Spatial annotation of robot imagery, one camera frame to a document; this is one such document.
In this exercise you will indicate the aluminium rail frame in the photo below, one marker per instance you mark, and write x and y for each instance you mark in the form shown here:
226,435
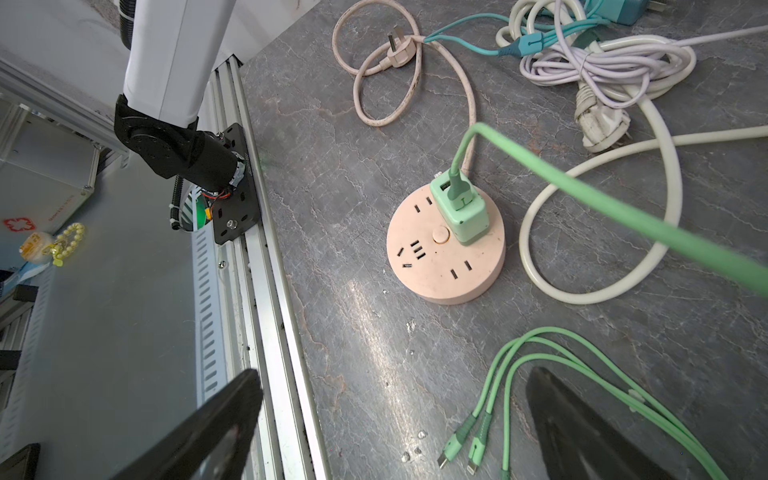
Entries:
144,324

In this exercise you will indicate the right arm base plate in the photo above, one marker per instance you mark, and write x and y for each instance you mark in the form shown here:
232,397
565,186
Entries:
238,209

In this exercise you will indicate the light green USB charger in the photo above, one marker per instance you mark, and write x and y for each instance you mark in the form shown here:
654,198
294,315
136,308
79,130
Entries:
461,206

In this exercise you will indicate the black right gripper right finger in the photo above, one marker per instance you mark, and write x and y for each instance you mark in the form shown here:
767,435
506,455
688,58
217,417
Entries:
575,441

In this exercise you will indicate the round beige power strip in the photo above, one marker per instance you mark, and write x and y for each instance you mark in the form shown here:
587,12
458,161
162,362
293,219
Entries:
428,259

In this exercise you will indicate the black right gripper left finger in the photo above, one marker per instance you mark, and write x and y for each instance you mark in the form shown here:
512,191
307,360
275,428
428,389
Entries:
213,443

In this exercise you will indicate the white box with red cross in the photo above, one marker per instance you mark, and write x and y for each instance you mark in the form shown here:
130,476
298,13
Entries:
47,172

